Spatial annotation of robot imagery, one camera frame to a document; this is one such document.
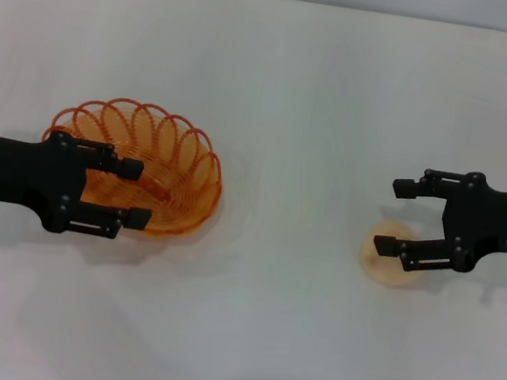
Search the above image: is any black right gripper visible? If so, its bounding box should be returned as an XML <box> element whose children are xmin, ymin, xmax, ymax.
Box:
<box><xmin>369</xmin><ymin>157</ymin><xmax>507</xmax><ymax>289</ymax></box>

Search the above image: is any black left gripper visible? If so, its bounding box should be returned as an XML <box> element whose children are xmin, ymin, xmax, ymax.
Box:
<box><xmin>0</xmin><ymin>122</ymin><xmax>164</xmax><ymax>249</ymax></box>

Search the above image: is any pale round bread bun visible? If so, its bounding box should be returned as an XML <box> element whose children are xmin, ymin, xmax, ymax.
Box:
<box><xmin>354</xmin><ymin>216</ymin><xmax>435</xmax><ymax>294</ymax></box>

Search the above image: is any orange wire basket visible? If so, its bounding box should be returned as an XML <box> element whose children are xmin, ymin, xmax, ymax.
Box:
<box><xmin>30</xmin><ymin>87</ymin><xmax>235</xmax><ymax>245</ymax></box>

